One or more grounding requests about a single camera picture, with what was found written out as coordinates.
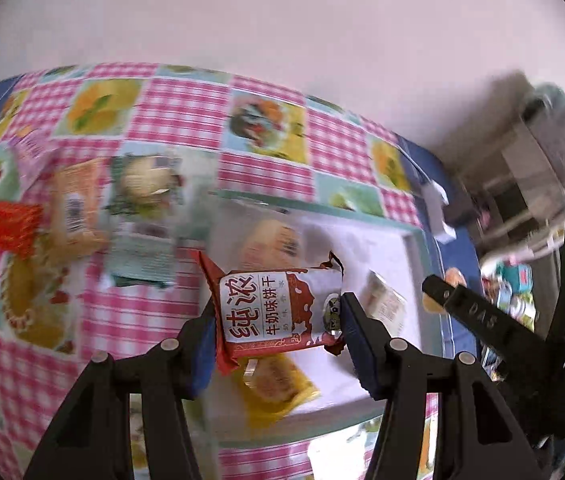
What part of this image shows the white beige snack packet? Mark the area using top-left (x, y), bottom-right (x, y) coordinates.
top-left (363, 271), bottom-right (406, 337)

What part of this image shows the yellow snack packet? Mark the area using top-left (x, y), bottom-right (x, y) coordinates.
top-left (230, 353), bottom-right (320, 431)

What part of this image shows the red white milk biscuit packet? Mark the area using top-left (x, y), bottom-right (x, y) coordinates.
top-left (191, 250), bottom-right (345, 375)

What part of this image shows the orange snack packet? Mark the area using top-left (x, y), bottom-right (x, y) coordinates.
top-left (50, 158), bottom-right (109, 264)

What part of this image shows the red Rolet Kiss packet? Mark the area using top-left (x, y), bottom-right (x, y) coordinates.
top-left (0, 200), bottom-right (43, 259)

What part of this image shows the green bread snack packet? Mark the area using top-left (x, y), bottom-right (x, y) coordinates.
top-left (104, 153), bottom-right (183, 289)

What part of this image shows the clear bread packet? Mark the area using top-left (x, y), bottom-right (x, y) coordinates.
top-left (222, 204), bottom-right (324, 273)

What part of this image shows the purple swiss roll packet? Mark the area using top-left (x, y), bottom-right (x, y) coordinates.
top-left (8, 128), bottom-right (57, 192)

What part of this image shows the colourful snack pile on floor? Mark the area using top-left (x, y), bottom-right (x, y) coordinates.
top-left (481, 261), bottom-right (537, 332)

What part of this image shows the white tray with green rim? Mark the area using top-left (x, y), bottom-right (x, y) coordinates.
top-left (202, 192), bottom-right (442, 448)

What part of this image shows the grey shelf furniture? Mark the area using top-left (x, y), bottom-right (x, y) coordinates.
top-left (445, 82), bottom-right (565, 263)

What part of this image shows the pink checkered picture tablecloth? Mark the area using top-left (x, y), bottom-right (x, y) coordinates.
top-left (0, 63), bottom-right (423, 479)

